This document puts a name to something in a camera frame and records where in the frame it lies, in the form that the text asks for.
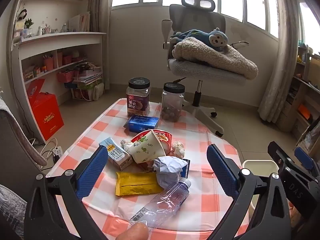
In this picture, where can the white bookshelf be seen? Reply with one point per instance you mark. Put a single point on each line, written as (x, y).
(60, 40)

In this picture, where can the blue monkey plush toy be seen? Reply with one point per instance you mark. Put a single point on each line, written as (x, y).
(217, 38)

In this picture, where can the wooden shelf unit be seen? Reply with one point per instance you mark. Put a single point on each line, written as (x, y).
(300, 100)

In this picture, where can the pink plastic basket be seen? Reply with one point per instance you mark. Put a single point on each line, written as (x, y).
(65, 76)

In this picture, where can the white trash bin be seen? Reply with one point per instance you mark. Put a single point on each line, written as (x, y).
(257, 166)

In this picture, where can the white power strip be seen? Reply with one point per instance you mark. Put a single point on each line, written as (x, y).
(57, 152)

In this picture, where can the clear jar with black lid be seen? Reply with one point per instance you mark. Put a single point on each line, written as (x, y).
(172, 102)

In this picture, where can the yellow snack packet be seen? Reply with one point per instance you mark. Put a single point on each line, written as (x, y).
(135, 183)

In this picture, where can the person's left hand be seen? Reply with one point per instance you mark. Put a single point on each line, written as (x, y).
(132, 232)

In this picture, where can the dark blue packet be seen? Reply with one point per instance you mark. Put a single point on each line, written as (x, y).
(186, 168)

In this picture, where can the paper cup with green print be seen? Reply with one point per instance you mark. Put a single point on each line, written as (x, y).
(145, 147)

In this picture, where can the beige fleece blanket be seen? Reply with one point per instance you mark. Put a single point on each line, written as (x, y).
(225, 60)

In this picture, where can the stack of papers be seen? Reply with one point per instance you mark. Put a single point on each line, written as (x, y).
(87, 76)

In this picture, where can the labelled jar with black lid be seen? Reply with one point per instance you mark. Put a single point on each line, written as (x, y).
(137, 102)

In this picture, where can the red gift box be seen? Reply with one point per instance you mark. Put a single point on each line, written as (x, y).
(47, 120)

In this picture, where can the small milk carton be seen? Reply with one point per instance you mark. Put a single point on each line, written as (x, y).
(115, 152)

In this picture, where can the white tissue wad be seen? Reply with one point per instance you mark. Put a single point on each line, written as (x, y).
(126, 145)
(178, 148)

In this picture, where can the orange white checkered tablecloth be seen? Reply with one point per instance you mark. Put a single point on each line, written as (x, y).
(95, 127)

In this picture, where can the clear plastic bottle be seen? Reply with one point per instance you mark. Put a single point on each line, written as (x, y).
(165, 202)

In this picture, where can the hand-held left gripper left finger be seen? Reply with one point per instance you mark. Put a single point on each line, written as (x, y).
(93, 171)

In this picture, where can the red instant noodle bowl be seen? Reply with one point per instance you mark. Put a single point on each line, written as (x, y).
(164, 137)

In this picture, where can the beige curtain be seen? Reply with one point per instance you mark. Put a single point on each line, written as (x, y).
(280, 80)
(101, 17)

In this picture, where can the grey office chair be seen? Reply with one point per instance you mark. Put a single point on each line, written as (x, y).
(197, 15)

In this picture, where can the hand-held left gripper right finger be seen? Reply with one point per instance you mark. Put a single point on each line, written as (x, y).
(222, 171)

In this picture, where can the pink pen holder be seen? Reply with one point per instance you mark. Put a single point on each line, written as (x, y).
(48, 63)

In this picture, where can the blue cardboard box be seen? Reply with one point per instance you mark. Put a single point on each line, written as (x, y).
(142, 123)

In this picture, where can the crumpled white paper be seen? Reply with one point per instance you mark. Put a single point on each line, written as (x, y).
(170, 170)

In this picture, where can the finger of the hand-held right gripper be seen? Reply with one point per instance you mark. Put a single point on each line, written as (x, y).
(303, 157)
(278, 153)

